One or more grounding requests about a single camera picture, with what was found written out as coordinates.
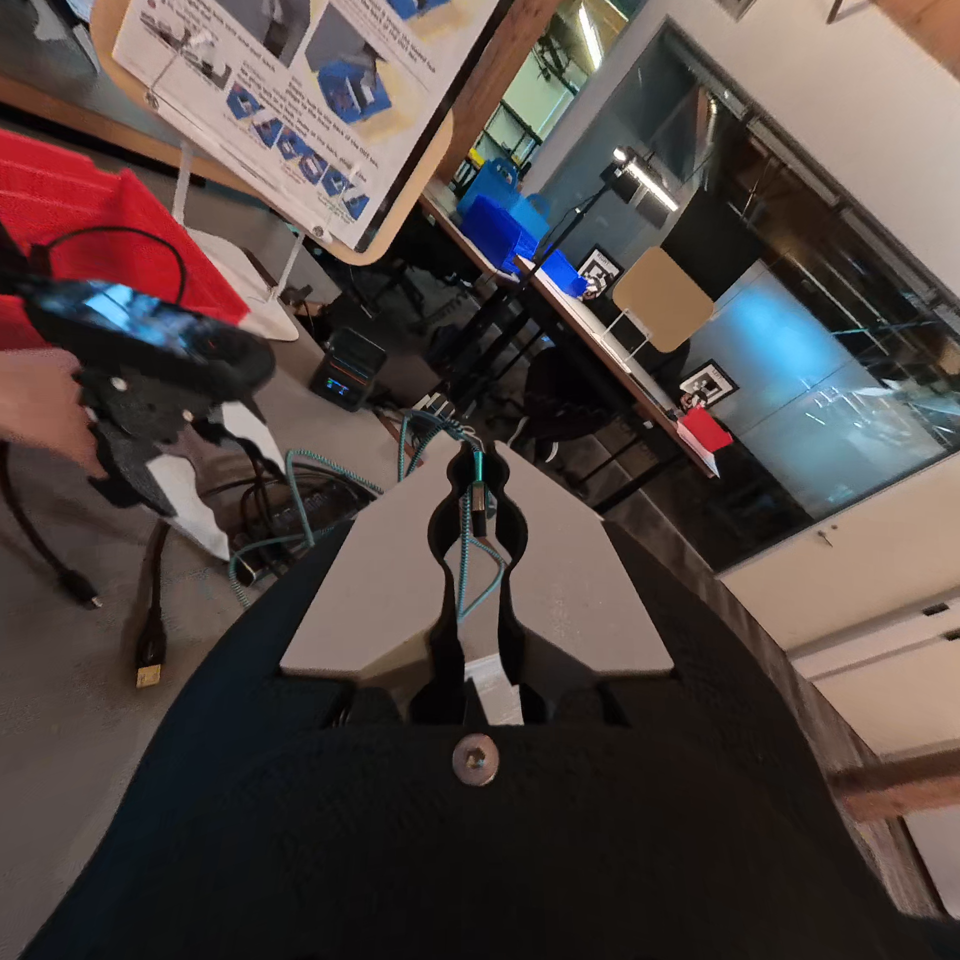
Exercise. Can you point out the wooden top desk black legs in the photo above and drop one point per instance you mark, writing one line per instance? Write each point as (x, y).
(465, 229)
(660, 390)

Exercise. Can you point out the white door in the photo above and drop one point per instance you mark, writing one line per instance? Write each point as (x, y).
(862, 555)

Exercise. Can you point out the black power adapter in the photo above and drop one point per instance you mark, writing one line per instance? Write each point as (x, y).
(442, 409)

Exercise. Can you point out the large dark blue bin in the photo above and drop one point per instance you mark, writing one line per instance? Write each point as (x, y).
(495, 236)

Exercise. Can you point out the black light stand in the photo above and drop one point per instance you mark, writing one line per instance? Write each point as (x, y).
(628, 180)

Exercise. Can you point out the red plastic bin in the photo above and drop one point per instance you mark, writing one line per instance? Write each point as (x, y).
(75, 195)

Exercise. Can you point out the instruction sheet on wooden stand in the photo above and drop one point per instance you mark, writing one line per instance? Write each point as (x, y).
(427, 172)

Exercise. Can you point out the black multiport usb hub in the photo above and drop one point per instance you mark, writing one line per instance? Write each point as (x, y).
(322, 514)

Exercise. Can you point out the person's left hand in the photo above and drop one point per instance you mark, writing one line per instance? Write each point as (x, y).
(37, 397)

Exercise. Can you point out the black battery charger with display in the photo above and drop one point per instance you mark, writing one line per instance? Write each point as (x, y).
(345, 367)

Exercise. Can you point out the small dark blue bin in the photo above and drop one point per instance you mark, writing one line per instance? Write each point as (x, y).
(562, 274)

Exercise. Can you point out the black wall panel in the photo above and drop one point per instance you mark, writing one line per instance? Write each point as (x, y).
(712, 240)

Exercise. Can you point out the framed black white marker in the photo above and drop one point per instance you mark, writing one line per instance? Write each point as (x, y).
(600, 270)
(709, 386)

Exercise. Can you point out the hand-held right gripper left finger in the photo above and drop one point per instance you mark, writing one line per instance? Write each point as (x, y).
(375, 600)

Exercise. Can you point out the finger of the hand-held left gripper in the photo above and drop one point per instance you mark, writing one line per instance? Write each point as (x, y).
(251, 439)
(184, 499)

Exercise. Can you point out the plain wooden document stand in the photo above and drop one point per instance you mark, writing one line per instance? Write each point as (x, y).
(664, 300)

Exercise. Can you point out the wooden edged workbench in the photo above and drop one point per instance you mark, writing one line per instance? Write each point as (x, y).
(112, 133)

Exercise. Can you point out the wooden support post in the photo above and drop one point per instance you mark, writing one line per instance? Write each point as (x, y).
(495, 75)

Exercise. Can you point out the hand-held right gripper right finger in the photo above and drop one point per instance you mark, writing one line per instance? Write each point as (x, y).
(585, 600)

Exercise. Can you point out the small red box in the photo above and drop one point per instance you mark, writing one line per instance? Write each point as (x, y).
(705, 433)

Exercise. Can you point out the printed instruction sheet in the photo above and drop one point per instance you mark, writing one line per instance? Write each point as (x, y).
(300, 112)

